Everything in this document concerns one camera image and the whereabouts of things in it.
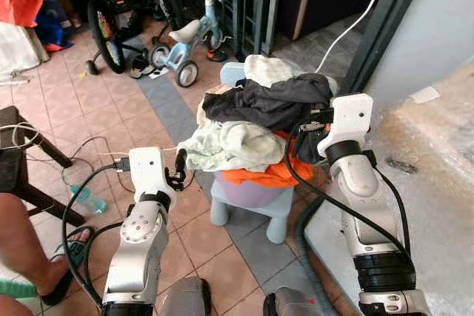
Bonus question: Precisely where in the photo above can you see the blue shoes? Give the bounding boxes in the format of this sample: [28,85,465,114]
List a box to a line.
[35,0,76,53]

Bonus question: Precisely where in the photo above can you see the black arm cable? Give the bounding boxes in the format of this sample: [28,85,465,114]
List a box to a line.
[285,119,413,259]
[61,161,135,310]

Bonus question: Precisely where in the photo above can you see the white hanging cloth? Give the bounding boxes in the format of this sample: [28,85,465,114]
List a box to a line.
[0,21,50,77]

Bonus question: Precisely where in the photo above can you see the purple plastic basin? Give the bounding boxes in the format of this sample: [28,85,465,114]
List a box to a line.
[215,172,287,209]

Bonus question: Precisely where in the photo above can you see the grey robot leg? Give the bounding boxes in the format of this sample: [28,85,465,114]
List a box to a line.
[158,276,213,316]
[263,286,327,316]

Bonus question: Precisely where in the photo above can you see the light green towel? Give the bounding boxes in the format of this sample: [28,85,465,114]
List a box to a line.
[178,120,287,175]

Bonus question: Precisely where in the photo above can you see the clear plastic bottle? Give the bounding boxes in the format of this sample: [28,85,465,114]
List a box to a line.
[68,182,109,216]

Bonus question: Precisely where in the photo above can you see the dark grey garment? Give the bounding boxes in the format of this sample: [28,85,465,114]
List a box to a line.
[201,73,334,166]

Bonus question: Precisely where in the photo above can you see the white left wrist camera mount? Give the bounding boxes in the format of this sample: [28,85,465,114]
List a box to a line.
[127,147,176,199]

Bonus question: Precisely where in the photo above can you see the bubble-wrapped washing machine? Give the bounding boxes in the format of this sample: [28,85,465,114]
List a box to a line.
[304,56,474,316]

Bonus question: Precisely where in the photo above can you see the dark door frame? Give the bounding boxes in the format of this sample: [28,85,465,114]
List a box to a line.
[341,0,435,95]

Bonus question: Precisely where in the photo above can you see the black flip flop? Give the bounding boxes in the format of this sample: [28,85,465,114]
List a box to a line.
[40,225,96,307]

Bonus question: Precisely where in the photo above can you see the grey corrugated hose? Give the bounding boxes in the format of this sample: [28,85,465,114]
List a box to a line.
[293,198,331,311]

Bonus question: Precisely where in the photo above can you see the light blue kids tricycle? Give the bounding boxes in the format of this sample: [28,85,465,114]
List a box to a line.
[130,0,227,88]

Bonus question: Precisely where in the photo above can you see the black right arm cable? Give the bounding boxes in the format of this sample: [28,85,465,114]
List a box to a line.
[285,119,413,259]

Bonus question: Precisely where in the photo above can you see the orange garment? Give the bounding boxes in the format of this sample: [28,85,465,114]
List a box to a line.
[220,131,317,188]

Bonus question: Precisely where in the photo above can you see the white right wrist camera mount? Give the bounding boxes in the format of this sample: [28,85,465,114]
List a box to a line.
[317,93,374,158]

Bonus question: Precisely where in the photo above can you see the cream cloth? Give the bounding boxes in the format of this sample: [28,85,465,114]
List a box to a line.
[242,54,298,88]

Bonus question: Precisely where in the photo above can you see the white power cable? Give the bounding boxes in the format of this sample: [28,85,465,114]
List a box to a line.
[315,0,407,75]

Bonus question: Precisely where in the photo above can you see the person's bare leg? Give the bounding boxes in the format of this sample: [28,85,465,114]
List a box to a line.
[0,192,72,299]

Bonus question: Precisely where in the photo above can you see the light blue plastic chair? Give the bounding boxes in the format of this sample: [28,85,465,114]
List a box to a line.
[210,61,297,245]

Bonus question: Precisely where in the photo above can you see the white sticker label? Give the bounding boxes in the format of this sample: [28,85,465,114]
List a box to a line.
[408,86,442,104]

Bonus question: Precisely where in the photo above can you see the dark wooden bench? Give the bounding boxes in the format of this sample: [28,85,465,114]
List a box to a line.
[0,106,76,218]

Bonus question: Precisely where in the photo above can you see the grey right robot leg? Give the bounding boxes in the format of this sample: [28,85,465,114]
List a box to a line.
[263,286,327,316]

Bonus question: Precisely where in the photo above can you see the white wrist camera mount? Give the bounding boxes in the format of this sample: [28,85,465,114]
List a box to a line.
[317,93,374,158]
[127,147,176,199]

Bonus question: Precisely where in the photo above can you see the black bicycle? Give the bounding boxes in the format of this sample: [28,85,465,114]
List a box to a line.
[74,0,180,75]

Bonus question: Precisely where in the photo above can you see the grey left robot leg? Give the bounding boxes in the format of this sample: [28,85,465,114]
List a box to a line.
[158,276,213,316]

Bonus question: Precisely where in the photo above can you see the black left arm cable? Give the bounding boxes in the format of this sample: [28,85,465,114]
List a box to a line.
[61,161,135,310]

